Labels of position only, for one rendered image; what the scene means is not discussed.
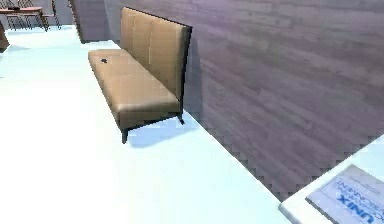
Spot tan sofa with black legs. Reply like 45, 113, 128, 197
87, 6, 193, 145

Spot white table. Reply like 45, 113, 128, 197
278, 134, 384, 224

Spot grey and blue book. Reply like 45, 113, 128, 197
305, 164, 384, 224

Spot red-brown table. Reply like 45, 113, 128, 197
0, 6, 50, 33

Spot brown furniture corner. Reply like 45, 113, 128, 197
0, 22, 11, 54

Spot dark wire chair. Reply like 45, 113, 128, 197
3, 0, 38, 32
42, 0, 62, 30

